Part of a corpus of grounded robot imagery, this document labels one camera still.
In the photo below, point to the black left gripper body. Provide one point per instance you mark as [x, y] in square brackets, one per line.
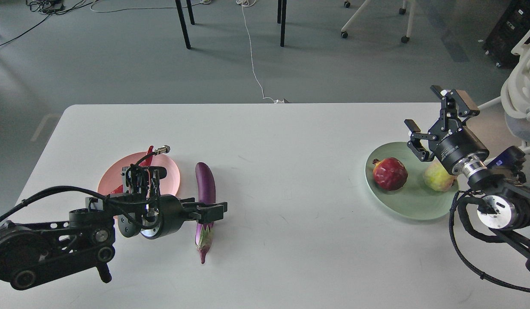
[172, 215]

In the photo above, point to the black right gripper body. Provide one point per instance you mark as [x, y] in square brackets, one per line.
[456, 146]

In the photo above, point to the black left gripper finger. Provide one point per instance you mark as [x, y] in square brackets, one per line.
[208, 213]
[188, 201]

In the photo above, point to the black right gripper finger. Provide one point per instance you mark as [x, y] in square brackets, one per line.
[456, 107]
[415, 145]

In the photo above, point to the purple eggplant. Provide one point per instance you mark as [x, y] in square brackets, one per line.
[207, 194]

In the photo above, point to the green yellow apple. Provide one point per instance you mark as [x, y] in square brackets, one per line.
[437, 178]

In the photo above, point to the red pomegranate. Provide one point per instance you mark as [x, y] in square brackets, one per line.
[389, 174]

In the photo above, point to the red chili pepper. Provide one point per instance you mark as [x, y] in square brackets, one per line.
[144, 161]

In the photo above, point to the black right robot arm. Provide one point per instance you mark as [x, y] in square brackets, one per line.
[497, 202]

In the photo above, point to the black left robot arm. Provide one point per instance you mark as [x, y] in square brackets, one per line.
[33, 254]

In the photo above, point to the green plate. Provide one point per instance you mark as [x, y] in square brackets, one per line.
[415, 200]

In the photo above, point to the white office chair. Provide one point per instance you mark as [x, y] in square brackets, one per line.
[515, 92]

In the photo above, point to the pink plate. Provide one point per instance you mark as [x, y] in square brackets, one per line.
[112, 178]

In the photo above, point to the white office chair base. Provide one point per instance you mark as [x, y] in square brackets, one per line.
[363, 18]

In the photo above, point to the black equipment box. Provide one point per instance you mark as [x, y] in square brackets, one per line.
[512, 26]

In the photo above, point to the black table legs right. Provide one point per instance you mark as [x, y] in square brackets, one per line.
[281, 20]

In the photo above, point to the black table legs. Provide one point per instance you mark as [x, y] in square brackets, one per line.
[281, 20]
[183, 24]

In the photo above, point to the black table legs left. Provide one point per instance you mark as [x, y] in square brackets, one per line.
[183, 24]

